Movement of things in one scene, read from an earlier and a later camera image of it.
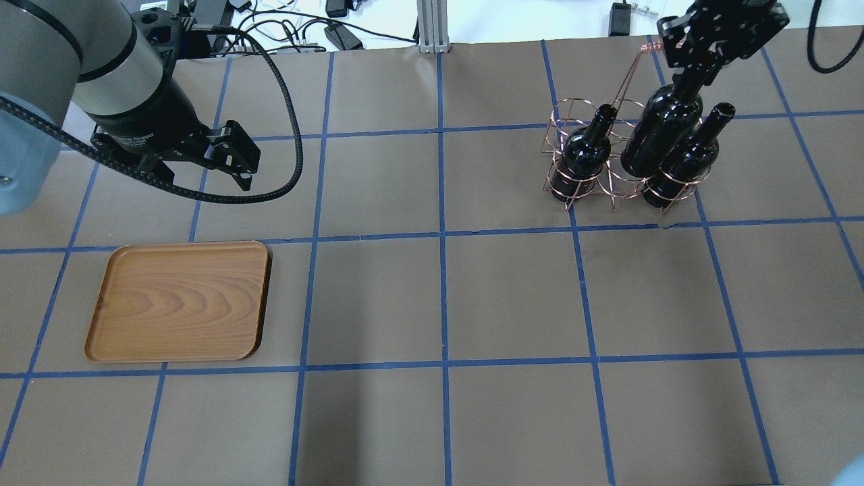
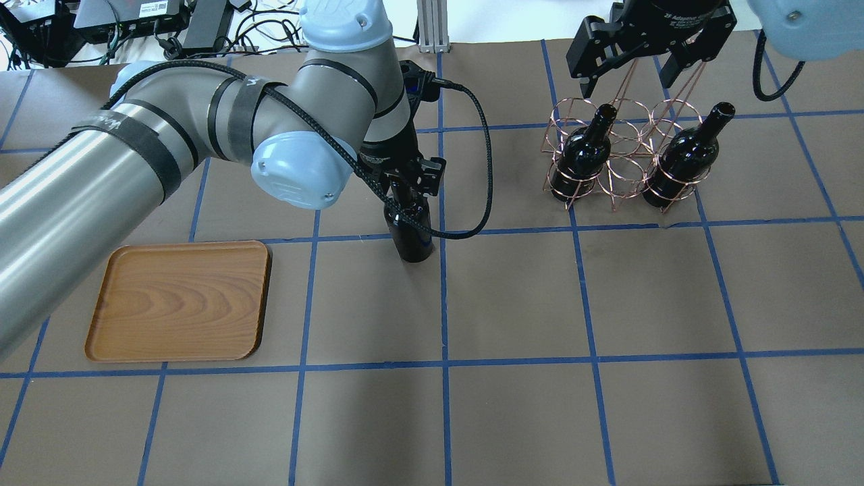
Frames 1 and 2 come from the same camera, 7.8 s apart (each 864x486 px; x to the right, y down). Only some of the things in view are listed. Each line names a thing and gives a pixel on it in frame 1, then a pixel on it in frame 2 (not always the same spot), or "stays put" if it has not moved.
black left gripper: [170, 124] → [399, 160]
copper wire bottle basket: [623, 155] stays put
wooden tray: [181, 302] stays put
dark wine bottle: [667, 118] → [413, 244]
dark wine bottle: [689, 159] stays put
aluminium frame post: [433, 26] stays put
